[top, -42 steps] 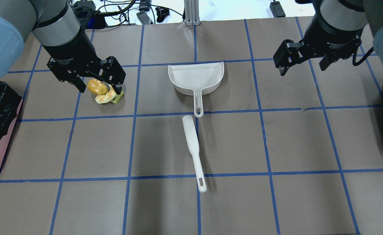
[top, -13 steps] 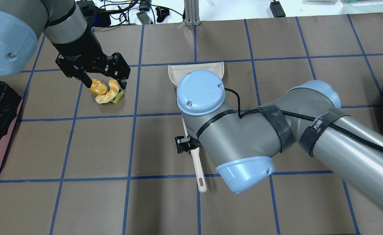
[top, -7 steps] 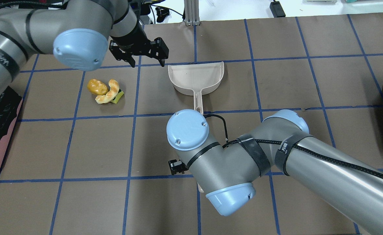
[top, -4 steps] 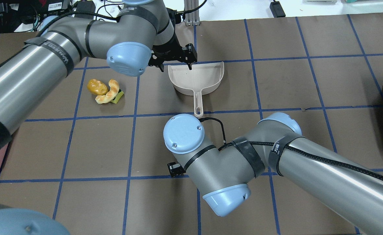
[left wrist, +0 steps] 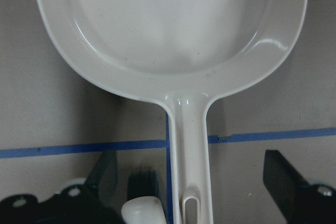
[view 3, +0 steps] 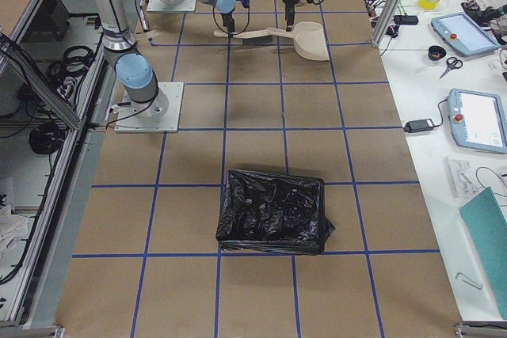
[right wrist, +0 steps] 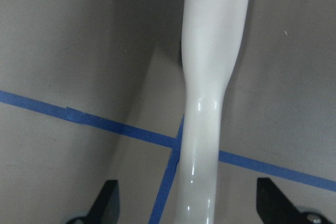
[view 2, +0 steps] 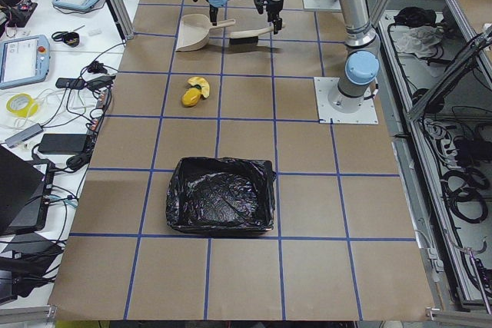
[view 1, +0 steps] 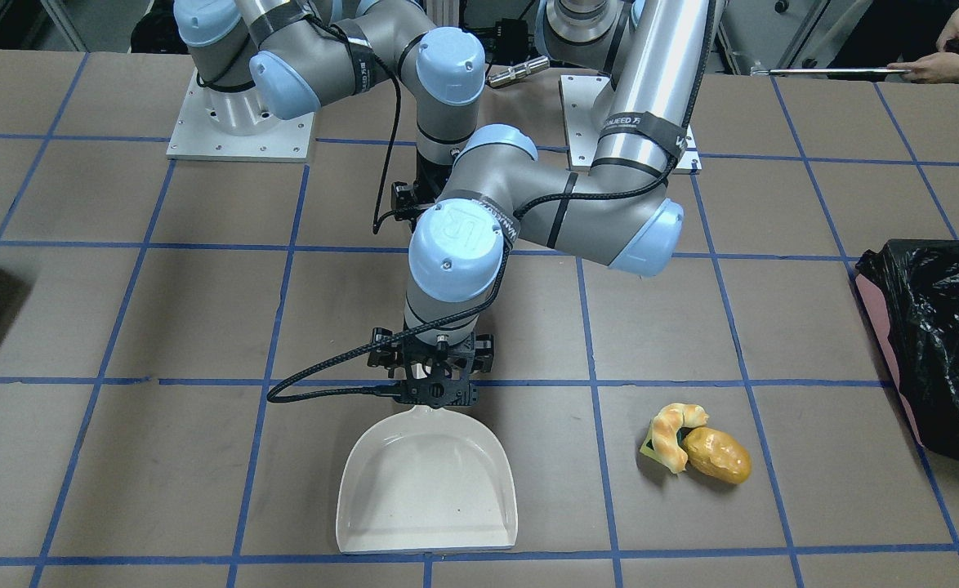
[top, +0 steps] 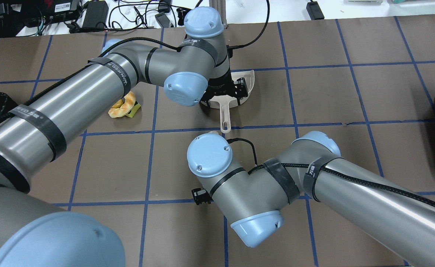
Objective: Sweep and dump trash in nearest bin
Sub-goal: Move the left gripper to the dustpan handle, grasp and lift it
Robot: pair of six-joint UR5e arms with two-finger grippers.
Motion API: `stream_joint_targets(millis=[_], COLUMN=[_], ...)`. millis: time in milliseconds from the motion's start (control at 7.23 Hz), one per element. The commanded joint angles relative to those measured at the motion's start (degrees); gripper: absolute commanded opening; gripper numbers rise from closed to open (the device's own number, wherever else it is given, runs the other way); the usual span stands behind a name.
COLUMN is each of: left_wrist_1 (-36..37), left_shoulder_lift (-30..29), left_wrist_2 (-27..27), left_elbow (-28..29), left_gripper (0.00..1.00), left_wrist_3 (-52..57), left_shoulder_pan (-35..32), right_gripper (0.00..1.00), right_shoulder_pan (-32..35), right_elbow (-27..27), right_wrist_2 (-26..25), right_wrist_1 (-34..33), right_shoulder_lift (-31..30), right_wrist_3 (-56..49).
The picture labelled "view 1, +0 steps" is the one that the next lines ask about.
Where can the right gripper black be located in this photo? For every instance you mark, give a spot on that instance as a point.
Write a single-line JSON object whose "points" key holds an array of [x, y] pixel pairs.
{"points": [[405, 198]]}

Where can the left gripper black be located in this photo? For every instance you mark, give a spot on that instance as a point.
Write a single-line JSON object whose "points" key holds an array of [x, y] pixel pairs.
{"points": [[381, 349]]}

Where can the beige plastic dustpan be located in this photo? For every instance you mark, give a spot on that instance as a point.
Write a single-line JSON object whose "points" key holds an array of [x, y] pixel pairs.
{"points": [[426, 480]]}

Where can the toy potato bun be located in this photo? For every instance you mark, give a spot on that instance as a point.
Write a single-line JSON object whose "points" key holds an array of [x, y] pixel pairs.
{"points": [[717, 454]]}

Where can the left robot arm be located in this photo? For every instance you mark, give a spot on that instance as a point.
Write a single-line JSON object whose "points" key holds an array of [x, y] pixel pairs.
{"points": [[616, 213]]}

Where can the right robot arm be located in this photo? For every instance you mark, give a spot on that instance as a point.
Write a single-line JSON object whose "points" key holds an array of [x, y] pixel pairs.
{"points": [[264, 67]]}

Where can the black lined trash bin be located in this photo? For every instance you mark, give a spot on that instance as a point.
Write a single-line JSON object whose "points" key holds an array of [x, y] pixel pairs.
{"points": [[910, 289]]}

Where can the person hand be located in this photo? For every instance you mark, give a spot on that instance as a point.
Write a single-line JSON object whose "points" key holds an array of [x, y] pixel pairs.
{"points": [[941, 67]]}

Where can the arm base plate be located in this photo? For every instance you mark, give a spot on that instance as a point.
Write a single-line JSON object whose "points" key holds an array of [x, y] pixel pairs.
{"points": [[236, 127], [587, 118]]}

